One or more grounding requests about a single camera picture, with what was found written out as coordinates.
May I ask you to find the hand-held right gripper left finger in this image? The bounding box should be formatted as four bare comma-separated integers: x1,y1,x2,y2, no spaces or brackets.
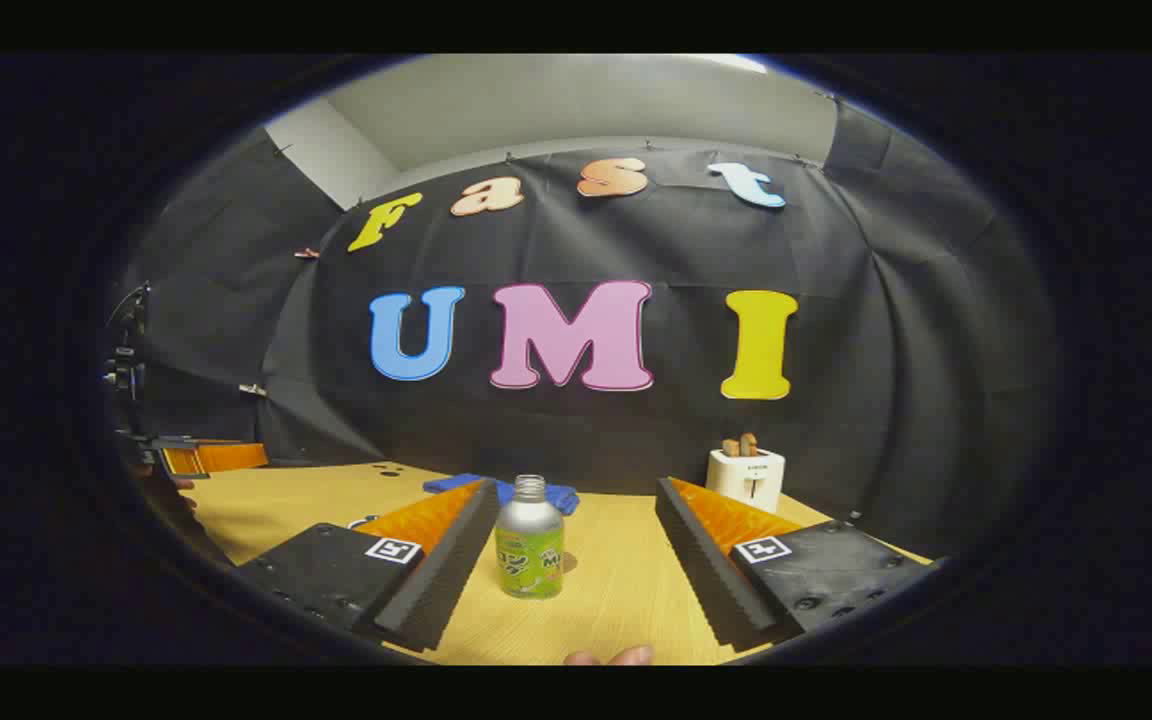
236,478,502,653

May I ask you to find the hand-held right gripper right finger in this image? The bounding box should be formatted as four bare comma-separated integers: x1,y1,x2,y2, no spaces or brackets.
654,477,947,653

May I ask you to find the silver green water bottle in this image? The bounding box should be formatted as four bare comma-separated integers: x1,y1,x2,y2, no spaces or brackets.
494,474,567,601

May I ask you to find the white toaster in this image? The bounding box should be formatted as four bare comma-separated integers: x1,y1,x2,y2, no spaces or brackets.
706,447,787,514

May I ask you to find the blue towel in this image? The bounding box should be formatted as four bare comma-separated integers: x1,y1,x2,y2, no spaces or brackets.
423,473,582,517

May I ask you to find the black backdrop cloth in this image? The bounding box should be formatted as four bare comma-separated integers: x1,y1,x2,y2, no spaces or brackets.
106,95,1057,561

